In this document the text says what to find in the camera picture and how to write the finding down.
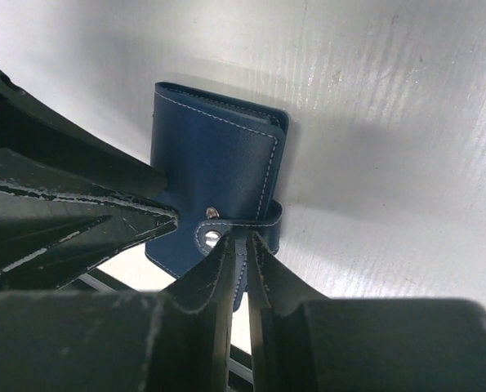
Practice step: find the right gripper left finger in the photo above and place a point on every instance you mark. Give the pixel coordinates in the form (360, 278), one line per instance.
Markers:
(177, 339)

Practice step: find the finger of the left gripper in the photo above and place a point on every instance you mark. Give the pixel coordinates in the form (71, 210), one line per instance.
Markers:
(55, 226)
(31, 129)

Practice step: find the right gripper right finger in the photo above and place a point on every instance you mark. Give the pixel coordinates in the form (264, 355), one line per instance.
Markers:
(304, 341)

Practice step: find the blue leather card holder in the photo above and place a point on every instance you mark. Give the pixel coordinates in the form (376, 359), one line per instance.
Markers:
(222, 158)

